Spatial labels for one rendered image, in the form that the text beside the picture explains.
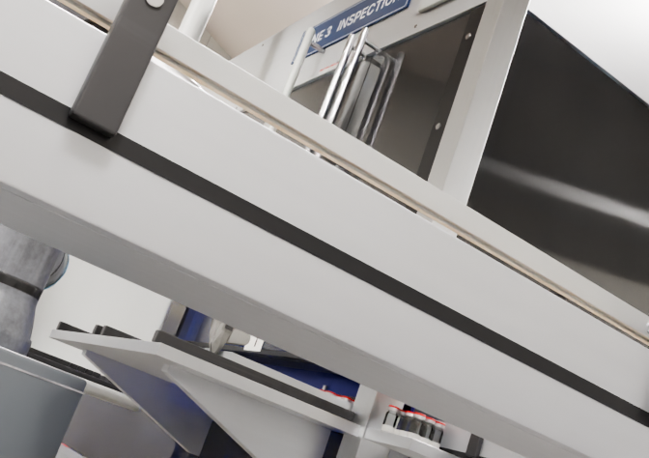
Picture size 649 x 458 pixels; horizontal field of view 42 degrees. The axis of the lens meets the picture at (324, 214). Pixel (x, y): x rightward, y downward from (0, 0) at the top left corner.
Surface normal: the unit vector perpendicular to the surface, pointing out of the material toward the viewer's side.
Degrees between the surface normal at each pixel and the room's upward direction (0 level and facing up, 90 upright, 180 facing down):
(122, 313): 90
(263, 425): 90
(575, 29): 90
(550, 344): 90
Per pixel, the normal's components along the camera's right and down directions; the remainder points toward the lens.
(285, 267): 0.51, -0.09
